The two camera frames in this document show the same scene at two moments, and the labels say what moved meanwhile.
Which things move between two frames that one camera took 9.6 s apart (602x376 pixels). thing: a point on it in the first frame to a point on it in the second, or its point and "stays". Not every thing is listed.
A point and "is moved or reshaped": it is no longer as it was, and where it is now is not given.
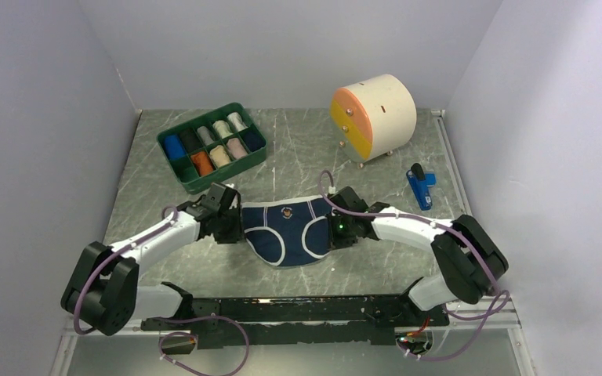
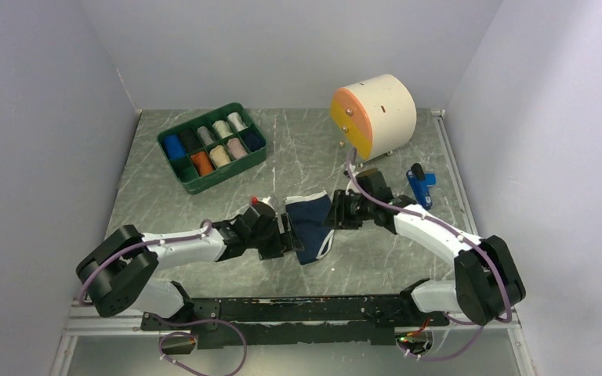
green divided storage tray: x=209 y=147 stays
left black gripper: x=237 y=232 to x=283 y=242
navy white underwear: x=288 y=233 is moved or reshaped
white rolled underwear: x=237 y=121 stays
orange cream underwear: x=203 y=163 stays
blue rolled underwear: x=174 y=147 stays
